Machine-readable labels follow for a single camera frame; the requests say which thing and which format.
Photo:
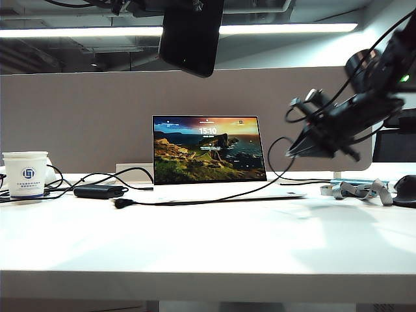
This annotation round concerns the white divider bracket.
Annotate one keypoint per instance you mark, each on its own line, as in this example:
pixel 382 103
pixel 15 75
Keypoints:
pixel 336 175

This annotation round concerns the white paper cup blue logo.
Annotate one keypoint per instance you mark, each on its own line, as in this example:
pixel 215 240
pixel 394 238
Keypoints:
pixel 26 175

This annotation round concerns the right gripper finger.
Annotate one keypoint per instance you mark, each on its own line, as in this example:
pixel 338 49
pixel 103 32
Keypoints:
pixel 320 149
pixel 304 139

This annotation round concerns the black mesh office chair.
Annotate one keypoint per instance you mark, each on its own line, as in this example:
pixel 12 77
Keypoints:
pixel 390 148

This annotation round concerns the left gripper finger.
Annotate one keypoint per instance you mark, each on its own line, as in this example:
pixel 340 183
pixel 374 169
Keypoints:
pixel 200 4

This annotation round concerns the black computer mouse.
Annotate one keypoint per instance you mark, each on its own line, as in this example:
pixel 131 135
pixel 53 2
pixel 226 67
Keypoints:
pixel 406 191

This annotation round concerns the grey fabric desk divider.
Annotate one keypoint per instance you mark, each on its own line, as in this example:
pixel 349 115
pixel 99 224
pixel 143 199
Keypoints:
pixel 81 123

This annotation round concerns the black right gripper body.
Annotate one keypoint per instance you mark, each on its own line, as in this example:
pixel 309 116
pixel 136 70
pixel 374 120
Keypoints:
pixel 357 110

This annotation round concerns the black smartphone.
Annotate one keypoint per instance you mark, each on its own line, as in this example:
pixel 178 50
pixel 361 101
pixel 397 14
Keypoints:
pixel 188 39

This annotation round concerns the black power adapter brick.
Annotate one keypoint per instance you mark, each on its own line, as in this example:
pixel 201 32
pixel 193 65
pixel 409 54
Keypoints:
pixel 97 191

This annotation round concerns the white laptop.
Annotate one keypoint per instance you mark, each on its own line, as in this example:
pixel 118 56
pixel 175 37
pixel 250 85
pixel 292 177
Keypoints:
pixel 208 152

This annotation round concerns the teal book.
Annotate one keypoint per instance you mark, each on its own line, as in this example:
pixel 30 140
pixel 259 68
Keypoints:
pixel 357 180

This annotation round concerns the long ceiling light strip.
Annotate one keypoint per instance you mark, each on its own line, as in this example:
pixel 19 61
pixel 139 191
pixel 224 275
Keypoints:
pixel 97 32

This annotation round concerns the white desk socket box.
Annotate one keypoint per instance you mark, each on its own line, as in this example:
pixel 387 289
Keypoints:
pixel 121 167

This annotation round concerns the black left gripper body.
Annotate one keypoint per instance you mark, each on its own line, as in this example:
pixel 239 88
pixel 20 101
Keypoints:
pixel 120 6

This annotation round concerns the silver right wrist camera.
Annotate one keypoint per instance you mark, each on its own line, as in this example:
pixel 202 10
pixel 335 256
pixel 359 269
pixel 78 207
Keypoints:
pixel 312 96

